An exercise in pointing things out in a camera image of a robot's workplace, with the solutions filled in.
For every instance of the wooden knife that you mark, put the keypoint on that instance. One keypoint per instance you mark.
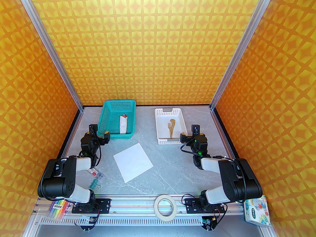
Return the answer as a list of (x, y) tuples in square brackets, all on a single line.
[(173, 129)]

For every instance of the teal binder clip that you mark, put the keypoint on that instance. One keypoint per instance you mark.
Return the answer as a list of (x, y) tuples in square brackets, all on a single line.
[(98, 186), (92, 183)]

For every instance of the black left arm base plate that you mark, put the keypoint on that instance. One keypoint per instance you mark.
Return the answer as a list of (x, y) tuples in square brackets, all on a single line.
[(105, 204)]

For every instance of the aluminium frame post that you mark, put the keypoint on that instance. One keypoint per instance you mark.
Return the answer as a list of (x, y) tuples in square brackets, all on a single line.
[(242, 46), (49, 46)]

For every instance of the white masking tape roll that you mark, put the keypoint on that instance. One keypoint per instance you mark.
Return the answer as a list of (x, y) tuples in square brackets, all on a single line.
[(158, 213)]

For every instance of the clear box of clips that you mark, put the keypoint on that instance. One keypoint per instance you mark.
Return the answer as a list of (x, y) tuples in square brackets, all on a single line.
[(95, 173)]

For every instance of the aluminium mounting rail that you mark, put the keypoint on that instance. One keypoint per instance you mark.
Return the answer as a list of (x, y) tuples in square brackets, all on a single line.
[(133, 204)]

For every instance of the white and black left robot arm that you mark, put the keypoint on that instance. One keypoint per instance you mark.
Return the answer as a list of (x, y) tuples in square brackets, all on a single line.
[(56, 181)]

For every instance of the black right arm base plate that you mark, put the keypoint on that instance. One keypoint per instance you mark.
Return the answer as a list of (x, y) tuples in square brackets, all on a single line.
[(188, 204)]

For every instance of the rainbow marker pack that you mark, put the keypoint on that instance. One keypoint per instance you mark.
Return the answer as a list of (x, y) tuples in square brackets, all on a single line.
[(58, 210)]

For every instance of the teal plastic basket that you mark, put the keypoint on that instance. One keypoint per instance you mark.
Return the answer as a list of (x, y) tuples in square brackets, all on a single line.
[(108, 122)]

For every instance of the colourful tissue pack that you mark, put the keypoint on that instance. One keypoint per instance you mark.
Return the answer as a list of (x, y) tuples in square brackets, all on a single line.
[(256, 211)]

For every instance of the white paper napkin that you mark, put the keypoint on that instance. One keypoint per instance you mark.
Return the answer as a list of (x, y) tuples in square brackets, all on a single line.
[(133, 162)]

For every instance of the white perforated plastic basket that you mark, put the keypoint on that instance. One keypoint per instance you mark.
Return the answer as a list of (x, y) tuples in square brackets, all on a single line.
[(163, 132)]

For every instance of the wooden spoon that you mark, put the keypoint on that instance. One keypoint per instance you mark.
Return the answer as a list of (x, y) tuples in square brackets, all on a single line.
[(172, 120)]

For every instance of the rolled white napkin bundle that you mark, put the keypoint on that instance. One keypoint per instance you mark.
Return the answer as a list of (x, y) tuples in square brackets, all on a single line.
[(123, 126)]

